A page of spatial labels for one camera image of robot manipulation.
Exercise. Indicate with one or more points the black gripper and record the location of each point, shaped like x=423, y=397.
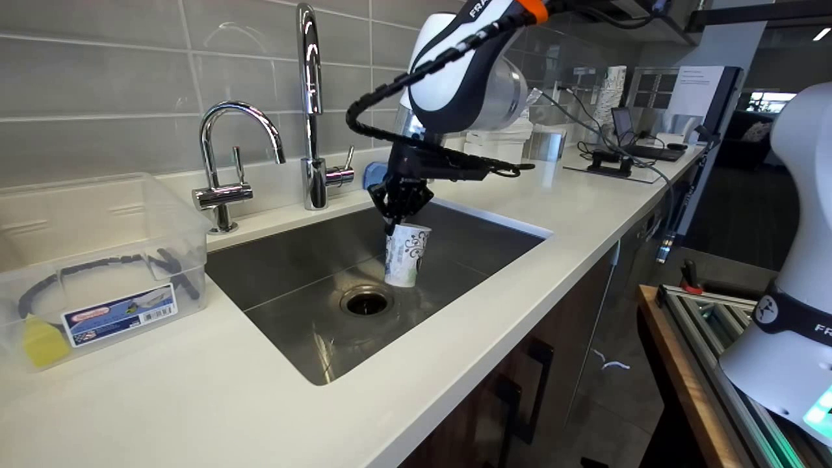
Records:
x=411, y=169

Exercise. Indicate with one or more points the patterned white paper cup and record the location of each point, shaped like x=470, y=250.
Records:
x=406, y=256

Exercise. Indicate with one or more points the blue sponge holder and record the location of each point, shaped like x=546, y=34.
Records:
x=376, y=176

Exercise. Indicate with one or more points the tall chrome faucet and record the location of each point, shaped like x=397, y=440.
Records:
x=314, y=177

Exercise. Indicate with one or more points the stainless steel sink basin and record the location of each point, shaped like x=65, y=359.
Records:
x=485, y=250

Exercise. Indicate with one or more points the round metal sink drain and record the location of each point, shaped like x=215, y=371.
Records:
x=364, y=303

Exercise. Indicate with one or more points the white plastic box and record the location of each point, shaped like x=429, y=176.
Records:
x=510, y=145

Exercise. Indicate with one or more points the steel canister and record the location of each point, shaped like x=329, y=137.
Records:
x=546, y=147

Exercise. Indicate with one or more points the small curved chrome faucet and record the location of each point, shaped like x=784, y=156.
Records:
x=221, y=193

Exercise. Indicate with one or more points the black desktop device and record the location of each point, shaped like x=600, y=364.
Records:
x=610, y=163

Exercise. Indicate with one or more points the dark wooden counter cabinet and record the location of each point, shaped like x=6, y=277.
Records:
x=562, y=347

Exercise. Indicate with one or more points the open laptop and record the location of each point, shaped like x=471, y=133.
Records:
x=624, y=126

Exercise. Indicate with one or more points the clear plastic storage container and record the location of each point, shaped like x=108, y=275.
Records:
x=104, y=225

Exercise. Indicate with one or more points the white sign board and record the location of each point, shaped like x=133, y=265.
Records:
x=697, y=91

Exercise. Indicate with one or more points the wooden cart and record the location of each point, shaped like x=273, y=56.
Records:
x=685, y=381

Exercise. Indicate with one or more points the yellow sponge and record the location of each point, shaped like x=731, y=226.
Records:
x=42, y=343

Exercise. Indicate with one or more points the aluminium frame rails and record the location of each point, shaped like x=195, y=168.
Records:
x=711, y=327

